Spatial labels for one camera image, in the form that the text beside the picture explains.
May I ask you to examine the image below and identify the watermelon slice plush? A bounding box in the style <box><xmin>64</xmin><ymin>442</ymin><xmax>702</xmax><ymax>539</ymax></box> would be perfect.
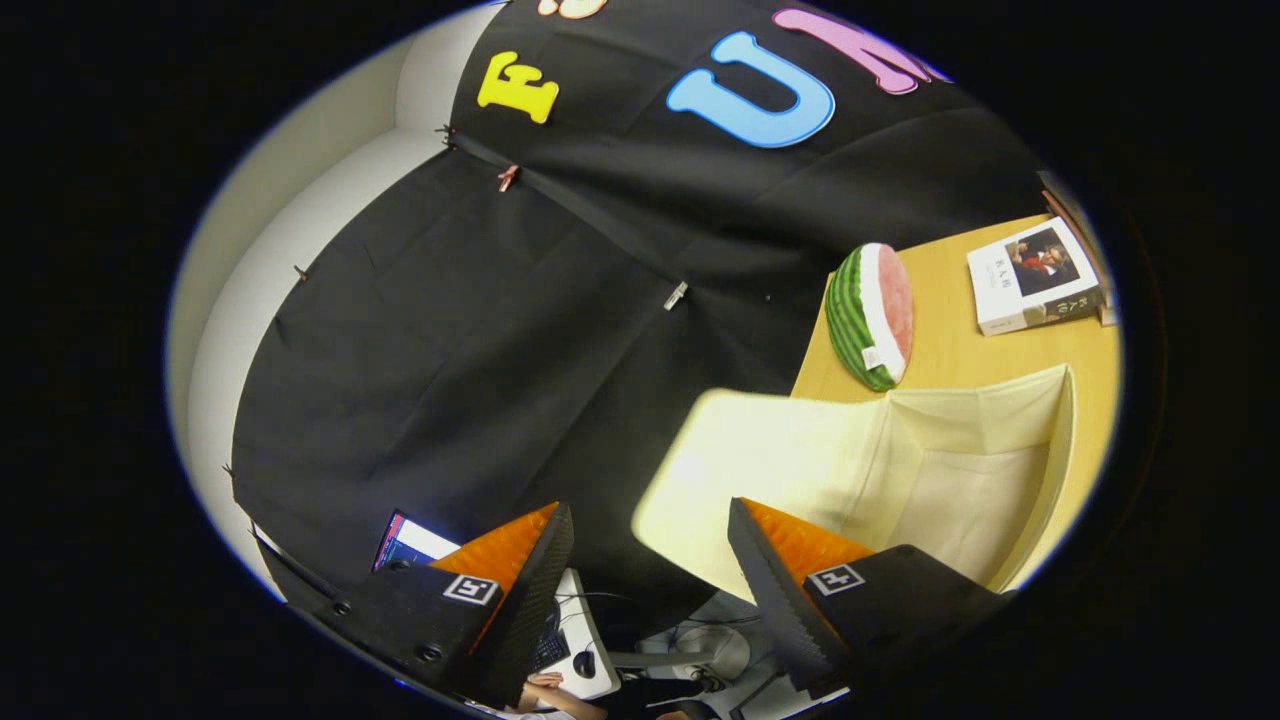
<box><xmin>825</xmin><ymin>243</ymin><xmax>915</xmax><ymax>393</ymax></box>

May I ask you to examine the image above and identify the white office desk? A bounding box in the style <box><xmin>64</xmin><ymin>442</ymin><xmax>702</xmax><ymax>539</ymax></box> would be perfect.
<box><xmin>545</xmin><ymin>568</ymin><xmax>623</xmax><ymax>701</ymax></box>

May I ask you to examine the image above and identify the cream fabric storage box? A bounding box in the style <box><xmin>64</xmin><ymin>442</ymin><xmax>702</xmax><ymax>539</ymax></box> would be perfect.
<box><xmin>632</xmin><ymin>363</ymin><xmax>1079</xmax><ymax>606</ymax></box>

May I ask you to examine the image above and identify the brown cover book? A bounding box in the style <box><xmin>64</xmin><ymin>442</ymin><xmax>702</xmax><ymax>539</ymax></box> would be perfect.
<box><xmin>1038</xmin><ymin>170</ymin><xmax>1119</xmax><ymax>327</ymax></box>

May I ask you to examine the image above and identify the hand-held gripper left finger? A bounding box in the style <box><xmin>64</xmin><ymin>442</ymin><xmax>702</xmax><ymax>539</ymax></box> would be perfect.
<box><xmin>288</xmin><ymin>500</ymin><xmax>578</xmax><ymax>709</ymax></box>

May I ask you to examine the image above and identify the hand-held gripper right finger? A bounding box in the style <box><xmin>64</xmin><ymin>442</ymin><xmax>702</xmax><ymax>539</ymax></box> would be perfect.
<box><xmin>726</xmin><ymin>496</ymin><xmax>1013</xmax><ymax>701</ymax></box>

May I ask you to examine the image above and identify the computer monitor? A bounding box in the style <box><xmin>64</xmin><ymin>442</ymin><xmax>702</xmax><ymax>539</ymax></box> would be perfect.
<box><xmin>372</xmin><ymin>510</ymin><xmax>461</xmax><ymax>573</ymax></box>

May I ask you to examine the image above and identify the white portrait cover book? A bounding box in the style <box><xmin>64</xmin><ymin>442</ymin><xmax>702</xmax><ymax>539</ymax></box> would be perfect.
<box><xmin>966</xmin><ymin>216</ymin><xmax>1106</xmax><ymax>337</ymax></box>

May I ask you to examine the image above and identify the grey office chair base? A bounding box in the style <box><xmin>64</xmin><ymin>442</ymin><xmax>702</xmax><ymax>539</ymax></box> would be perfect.
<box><xmin>610</xmin><ymin>625</ymin><xmax>751</xmax><ymax>691</ymax></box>

